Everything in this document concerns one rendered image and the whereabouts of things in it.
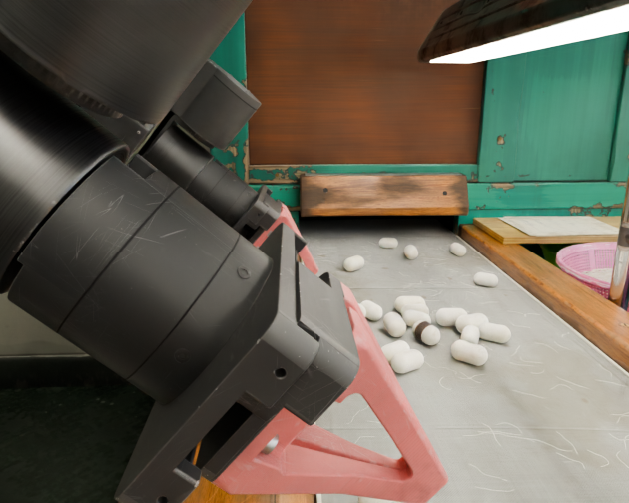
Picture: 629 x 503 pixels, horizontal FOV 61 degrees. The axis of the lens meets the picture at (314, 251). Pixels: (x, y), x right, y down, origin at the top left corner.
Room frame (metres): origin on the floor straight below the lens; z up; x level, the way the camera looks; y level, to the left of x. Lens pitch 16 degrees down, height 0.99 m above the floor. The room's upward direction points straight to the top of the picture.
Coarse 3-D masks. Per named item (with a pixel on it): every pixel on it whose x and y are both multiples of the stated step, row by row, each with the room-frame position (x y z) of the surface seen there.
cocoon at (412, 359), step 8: (400, 352) 0.46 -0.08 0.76; (408, 352) 0.46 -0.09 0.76; (416, 352) 0.46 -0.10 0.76; (392, 360) 0.46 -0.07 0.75; (400, 360) 0.45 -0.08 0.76; (408, 360) 0.45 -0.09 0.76; (416, 360) 0.46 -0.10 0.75; (400, 368) 0.45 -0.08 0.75; (408, 368) 0.45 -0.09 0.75; (416, 368) 0.46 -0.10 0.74
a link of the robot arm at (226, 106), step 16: (208, 64) 0.51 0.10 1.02; (192, 80) 0.51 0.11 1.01; (208, 80) 0.51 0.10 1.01; (224, 80) 0.50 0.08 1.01; (192, 96) 0.51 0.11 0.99; (208, 96) 0.50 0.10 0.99; (224, 96) 0.50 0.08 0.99; (240, 96) 0.50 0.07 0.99; (176, 112) 0.51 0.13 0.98; (192, 112) 0.50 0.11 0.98; (208, 112) 0.50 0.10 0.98; (224, 112) 0.50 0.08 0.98; (240, 112) 0.51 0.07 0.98; (112, 128) 0.48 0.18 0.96; (128, 128) 0.48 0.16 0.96; (144, 128) 0.48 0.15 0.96; (192, 128) 0.50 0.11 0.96; (208, 128) 0.50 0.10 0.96; (224, 128) 0.51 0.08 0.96; (240, 128) 0.52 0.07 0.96; (128, 144) 0.48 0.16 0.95; (224, 144) 0.52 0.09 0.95
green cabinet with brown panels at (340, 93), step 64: (256, 0) 0.99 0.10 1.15; (320, 0) 0.99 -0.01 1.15; (384, 0) 1.00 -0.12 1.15; (448, 0) 1.00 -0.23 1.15; (256, 64) 0.99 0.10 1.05; (320, 64) 0.99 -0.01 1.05; (384, 64) 1.00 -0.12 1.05; (448, 64) 1.00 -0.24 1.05; (512, 64) 0.99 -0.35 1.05; (576, 64) 1.01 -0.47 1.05; (256, 128) 0.99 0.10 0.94; (320, 128) 0.99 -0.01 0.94; (384, 128) 1.00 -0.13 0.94; (448, 128) 1.00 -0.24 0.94; (512, 128) 0.99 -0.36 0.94; (576, 128) 1.01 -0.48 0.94
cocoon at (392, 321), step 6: (390, 312) 0.55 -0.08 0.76; (384, 318) 0.55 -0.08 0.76; (390, 318) 0.54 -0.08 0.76; (396, 318) 0.54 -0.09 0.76; (384, 324) 0.55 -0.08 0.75; (390, 324) 0.53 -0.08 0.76; (396, 324) 0.53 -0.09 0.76; (402, 324) 0.53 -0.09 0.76; (390, 330) 0.53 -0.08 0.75; (396, 330) 0.53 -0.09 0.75; (402, 330) 0.53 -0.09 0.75; (396, 336) 0.53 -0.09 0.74
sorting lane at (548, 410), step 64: (320, 256) 0.85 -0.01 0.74; (384, 256) 0.85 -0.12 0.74; (448, 256) 0.85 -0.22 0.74; (512, 320) 0.58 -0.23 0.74; (448, 384) 0.43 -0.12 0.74; (512, 384) 0.43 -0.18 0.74; (576, 384) 0.43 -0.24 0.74; (384, 448) 0.34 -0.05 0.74; (448, 448) 0.34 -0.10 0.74; (512, 448) 0.34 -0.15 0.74; (576, 448) 0.34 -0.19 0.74
